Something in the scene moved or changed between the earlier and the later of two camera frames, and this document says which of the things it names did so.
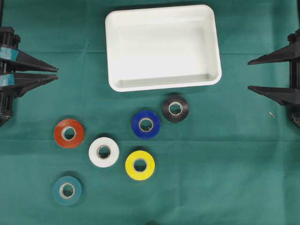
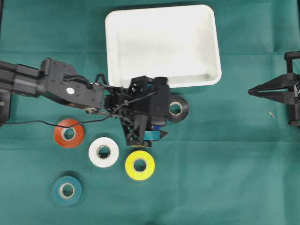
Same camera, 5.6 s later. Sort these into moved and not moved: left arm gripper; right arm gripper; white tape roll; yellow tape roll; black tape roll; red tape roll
Moved: left arm gripper; right arm gripper
Not moved: black tape roll; yellow tape roll; red tape roll; white tape roll
